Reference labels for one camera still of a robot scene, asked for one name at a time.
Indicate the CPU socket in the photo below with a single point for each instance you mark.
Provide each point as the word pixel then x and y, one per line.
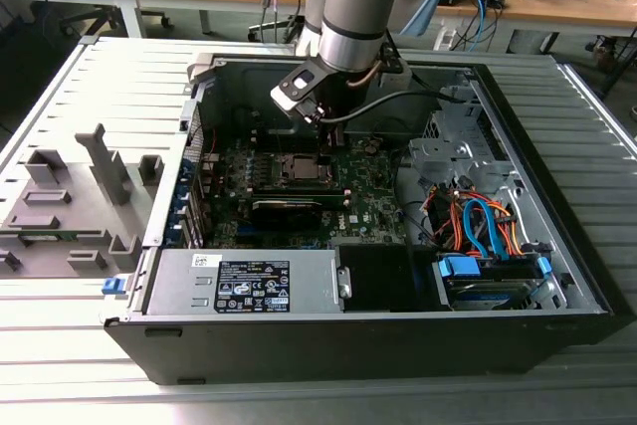
pixel 276 168

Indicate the hard disk in blue carrier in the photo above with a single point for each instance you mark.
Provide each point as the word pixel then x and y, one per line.
pixel 460 266

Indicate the black plastic shroud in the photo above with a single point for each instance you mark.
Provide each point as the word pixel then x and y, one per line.
pixel 378 278

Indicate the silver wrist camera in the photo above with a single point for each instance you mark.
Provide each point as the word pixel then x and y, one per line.
pixel 288 94

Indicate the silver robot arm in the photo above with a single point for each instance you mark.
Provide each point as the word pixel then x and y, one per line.
pixel 358 2

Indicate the blue case latch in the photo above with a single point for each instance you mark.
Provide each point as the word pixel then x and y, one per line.
pixel 112 287

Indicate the grey power supply unit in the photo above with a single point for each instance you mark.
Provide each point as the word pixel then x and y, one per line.
pixel 179 280

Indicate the black graphics card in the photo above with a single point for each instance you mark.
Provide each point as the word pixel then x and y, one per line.
pixel 286 213

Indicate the green motherboard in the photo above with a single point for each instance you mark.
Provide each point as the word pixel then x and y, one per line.
pixel 368 186

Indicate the grey parts rack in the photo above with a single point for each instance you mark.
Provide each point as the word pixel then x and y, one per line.
pixel 74 181

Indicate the round coin battery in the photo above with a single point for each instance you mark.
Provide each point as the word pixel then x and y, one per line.
pixel 370 148

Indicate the metal drive cage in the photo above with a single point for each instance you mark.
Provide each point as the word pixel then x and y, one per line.
pixel 438 151

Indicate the black RAM stick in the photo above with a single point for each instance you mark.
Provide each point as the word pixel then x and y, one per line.
pixel 298 191

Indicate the blue expansion slot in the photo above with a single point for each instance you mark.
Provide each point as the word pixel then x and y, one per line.
pixel 249 234

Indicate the black PC case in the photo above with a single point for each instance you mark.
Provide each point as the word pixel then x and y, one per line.
pixel 298 350

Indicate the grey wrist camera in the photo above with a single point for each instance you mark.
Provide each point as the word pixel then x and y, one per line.
pixel 395 79

